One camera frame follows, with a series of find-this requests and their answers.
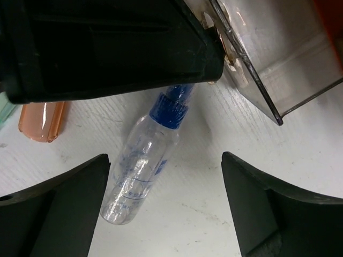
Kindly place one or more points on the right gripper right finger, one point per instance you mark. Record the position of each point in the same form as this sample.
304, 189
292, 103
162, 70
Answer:
275, 218

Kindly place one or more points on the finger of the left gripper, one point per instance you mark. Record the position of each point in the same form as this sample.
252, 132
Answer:
76, 50

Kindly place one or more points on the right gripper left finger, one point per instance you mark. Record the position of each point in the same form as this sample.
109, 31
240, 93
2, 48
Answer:
56, 217

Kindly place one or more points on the clear bottle blue cap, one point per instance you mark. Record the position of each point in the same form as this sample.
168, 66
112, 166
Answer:
145, 154

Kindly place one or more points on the green translucent case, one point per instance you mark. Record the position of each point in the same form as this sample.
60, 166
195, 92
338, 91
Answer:
6, 108

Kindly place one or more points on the orange translucent case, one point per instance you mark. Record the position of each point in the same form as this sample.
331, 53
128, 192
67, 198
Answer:
42, 122

